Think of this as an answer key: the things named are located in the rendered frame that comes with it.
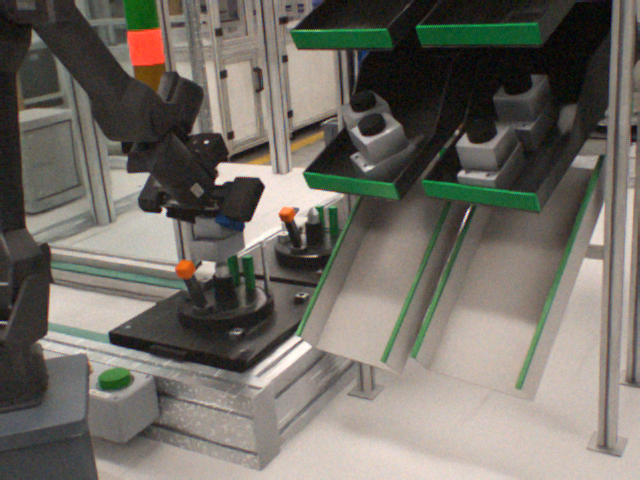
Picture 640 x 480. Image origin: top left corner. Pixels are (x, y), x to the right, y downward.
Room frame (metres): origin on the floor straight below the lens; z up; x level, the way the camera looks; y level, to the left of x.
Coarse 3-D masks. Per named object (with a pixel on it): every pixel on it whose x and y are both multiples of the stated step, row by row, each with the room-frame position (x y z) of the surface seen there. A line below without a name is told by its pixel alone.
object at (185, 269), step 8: (184, 264) 1.02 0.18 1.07; (192, 264) 1.02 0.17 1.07; (200, 264) 1.04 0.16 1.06; (176, 272) 1.01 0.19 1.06; (184, 272) 1.01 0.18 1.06; (192, 272) 1.02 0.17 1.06; (184, 280) 1.02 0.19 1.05; (192, 280) 1.02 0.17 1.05; (192, 288) 1.02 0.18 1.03; (200, 288) 1.03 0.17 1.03; (192, 296) 1.03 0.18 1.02; (200, 296) 1.03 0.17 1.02; (200, 304) 1.03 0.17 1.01
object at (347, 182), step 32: (384, 64) 1.04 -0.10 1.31; (416, 64) 1.09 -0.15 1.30; (448, 64) 1.06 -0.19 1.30; (352, 96) 0.99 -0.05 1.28; (384, 96) 1.03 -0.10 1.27; (416, 96) 1.02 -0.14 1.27; (448, 96) 0.91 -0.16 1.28; (416, 128) 0.95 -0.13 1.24; (448, 128) 0.91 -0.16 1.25; (320, 160) 0.93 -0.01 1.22; (416, 160) 0.86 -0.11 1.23; (352, 192) 0.87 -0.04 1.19; (384, 192) 0.84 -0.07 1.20
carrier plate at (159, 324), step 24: (288, 288) 1.15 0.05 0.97; (312, 288) 1.14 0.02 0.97; (144, 312) 1.10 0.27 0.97; (168, 312) 1.10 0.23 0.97; (288, 312) 1.06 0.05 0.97; (120, 336) 1.03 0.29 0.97; (144, 336) 1.02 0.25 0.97; (168, 336) 1.01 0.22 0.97; (192, 336) 1.01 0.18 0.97; (216, 336) 1.00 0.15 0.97; (264, 336) 0.99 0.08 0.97; (288, 336) 1.00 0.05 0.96; (192, 360) 0.97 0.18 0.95; (216, 360) 0.95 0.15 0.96; (240, 360) 0.92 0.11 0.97
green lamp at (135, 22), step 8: (128, 0) 1.26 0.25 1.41; (136, 0) 1.26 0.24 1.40; (144, 0) 1.26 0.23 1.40; (152, 0) 1.27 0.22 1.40; (128, 8) 1.26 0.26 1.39; (136, 8) 1.26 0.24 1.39; (144, 8) 1.26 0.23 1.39; (152, 8) 1.27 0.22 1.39; (128, 16) 1.27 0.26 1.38; (136, 16) 1.26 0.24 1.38; (144, 16) 1.26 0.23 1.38; (152, 16) 1.27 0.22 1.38; (128, 24) 1.27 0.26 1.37; (136, 24) 1.26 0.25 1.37; (144, 24) 1.26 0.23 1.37; (152, 24) 1.27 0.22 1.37
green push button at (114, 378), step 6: (102, 372) 0.92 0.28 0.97; (108, 372) 0.92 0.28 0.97; (114, 372) 0.91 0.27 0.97; (120, 372) 0.91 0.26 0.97; (126, 372) 0.91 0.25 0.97; (102, 378) 0.90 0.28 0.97; (108, 378) 0.90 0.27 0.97; (114, 378) 0.90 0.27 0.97; (120, 378) 0.90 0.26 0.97; (126, 378) 0.90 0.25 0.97; (102, 384) 0.89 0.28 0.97; (108, 384) 0.89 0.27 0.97; (114, 384) 0.89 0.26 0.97; (120, 384) 0.89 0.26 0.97; (126, 384) 0.90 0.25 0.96
